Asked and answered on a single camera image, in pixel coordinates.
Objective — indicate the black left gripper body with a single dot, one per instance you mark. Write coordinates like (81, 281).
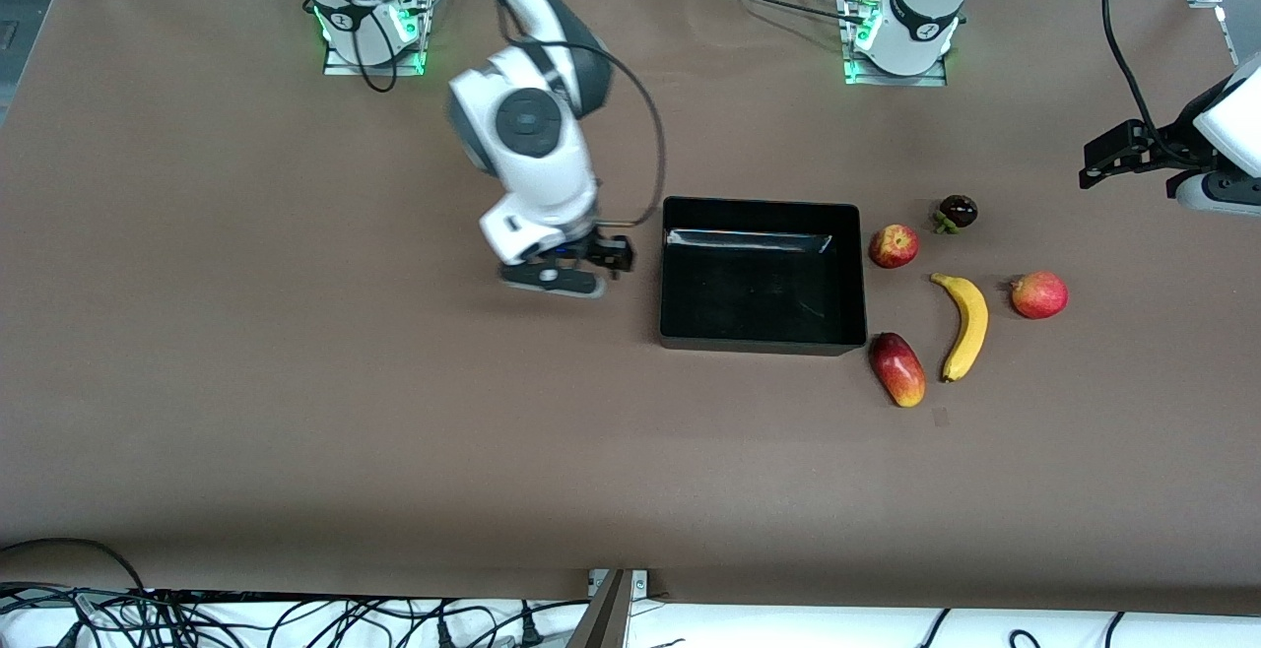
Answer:
(1165, 148)

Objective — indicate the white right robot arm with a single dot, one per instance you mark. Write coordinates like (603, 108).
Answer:
(532, 156)

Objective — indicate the brown table cover sheet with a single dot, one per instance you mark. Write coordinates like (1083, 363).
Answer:
(493, 451)

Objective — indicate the aluminium profile bar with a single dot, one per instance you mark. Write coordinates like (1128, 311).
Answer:
(603, 623)

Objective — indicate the round red fruit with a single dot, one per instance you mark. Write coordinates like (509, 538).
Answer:
(1039, 295)

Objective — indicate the small metal bracket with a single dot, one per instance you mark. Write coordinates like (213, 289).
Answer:
(638, 584)

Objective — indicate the small red yellow apple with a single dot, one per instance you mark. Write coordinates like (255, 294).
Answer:
(894, 246)

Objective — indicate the dark purple mangosteen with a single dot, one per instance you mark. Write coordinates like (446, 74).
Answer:
(958, 211)

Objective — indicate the black plastic box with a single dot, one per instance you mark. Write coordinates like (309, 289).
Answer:
(768, 293)

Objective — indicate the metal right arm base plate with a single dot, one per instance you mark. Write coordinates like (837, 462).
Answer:
(340, 65)

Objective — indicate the red yellow mango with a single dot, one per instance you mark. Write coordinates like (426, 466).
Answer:
(898, 370)

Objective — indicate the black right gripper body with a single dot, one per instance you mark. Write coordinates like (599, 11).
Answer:
(597, 251)

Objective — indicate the yellow banana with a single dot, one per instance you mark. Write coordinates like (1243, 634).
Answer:
(970, 323)

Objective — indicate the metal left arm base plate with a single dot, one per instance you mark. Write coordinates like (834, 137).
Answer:
(867, 77)

